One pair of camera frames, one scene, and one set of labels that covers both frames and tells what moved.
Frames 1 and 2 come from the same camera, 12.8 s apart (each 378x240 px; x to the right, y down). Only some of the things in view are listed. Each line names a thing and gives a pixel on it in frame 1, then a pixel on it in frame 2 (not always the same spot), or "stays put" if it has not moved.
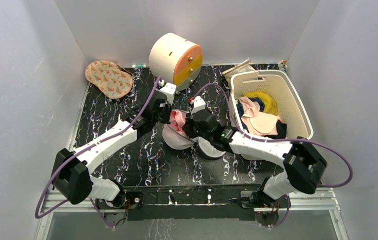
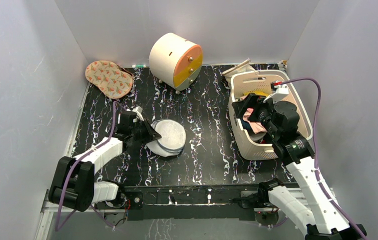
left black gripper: [168, 107] -> [151, 135]
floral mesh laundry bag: [113, 80] stays put
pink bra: [177, 120] -> [257, 127]
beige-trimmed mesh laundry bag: [244, 67] stays put
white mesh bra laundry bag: [179, 141] -> [173, 140]
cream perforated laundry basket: [268, 105] stays put
